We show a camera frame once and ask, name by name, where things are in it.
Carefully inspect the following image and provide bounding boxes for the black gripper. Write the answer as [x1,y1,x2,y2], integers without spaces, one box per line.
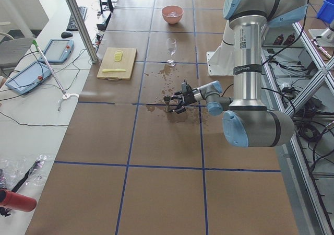
[168,89,196,114]

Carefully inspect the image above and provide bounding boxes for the steel cone jigger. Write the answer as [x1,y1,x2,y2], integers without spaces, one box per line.
[163,95,171,112]

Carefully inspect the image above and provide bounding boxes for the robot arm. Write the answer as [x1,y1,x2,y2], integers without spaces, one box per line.
[172,0,308,147]

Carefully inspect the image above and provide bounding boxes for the clear wine glass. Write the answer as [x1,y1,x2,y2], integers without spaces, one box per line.
[166,38,177,67]

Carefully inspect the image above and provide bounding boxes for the pile of ice cubes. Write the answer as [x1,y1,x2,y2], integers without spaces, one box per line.
[168,11,178,17]

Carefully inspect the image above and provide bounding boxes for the yellow plastic knife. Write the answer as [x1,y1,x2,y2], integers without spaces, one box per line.
[102,68,127,73]

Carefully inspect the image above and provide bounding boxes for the bamboo cutting board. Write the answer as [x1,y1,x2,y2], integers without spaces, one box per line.
[97,48,137,80]

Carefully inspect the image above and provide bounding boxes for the pink bowl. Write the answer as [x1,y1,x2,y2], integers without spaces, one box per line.
[161,5,184,25]

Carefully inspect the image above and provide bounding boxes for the metal grabber stick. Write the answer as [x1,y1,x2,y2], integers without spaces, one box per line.
[32,40,79,112]

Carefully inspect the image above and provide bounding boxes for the black keyboard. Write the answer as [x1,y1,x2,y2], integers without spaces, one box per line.
[66,6,88,32]

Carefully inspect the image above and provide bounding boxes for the blue teach pendant far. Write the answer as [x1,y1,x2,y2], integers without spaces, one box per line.
[42,39,74,64]

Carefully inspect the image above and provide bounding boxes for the blue teach pendant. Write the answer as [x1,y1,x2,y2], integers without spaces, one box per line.
[42,39,74,64]
[5,61,51,95]

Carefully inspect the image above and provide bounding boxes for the black computer mouse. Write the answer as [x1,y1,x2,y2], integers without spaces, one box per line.
[61,31,73,39]

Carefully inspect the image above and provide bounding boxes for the blue teach pendant near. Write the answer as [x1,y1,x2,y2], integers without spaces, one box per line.
[5,61,51,95]

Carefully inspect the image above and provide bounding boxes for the blue storage bin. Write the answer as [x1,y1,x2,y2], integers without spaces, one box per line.
[316,0,334,24]

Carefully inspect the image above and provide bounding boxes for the red bottle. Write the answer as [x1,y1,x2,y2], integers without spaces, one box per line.
[1,189,37,212]

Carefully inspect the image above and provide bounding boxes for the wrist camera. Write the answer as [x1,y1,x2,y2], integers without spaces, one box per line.
[181,80,188,93]

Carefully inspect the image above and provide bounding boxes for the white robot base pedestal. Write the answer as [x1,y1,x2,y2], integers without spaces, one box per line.
[207,21,234,76]

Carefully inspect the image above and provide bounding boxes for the aluminium frame post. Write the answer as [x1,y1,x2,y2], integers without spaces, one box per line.
[65,0,99,64]

